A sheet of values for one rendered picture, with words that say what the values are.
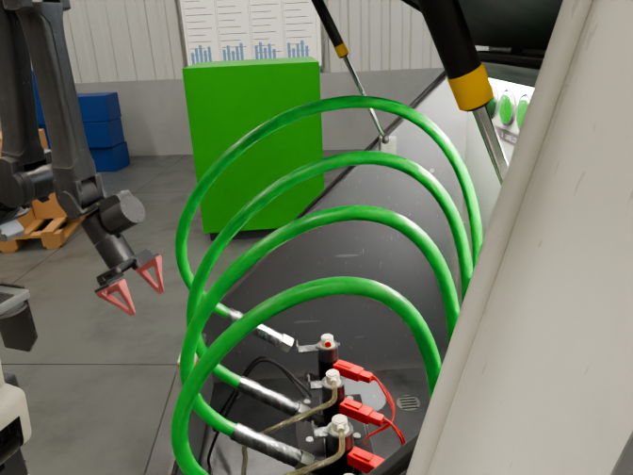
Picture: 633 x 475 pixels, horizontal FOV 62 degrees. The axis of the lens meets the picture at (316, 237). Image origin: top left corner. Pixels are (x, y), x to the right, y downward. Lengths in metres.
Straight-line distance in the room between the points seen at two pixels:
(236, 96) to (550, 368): 3.71
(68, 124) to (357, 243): 0.57
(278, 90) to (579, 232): 3.68
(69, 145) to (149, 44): 6.49
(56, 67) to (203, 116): 2.89
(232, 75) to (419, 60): 3.66
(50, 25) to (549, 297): 0.97
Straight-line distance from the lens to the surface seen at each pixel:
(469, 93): 0.29
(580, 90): 0.24
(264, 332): 0.70
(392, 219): 0.47
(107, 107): 6.87
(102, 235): 1.10
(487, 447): 0.26
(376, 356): 1.12
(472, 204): 0.66
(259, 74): 3.85
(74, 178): 1.09
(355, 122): 7.10
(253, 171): 3.96
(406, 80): 7.06
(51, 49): 1.07
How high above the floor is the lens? 1.49
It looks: 21 degrees down
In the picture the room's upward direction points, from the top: 3 degrees counter-clockwise
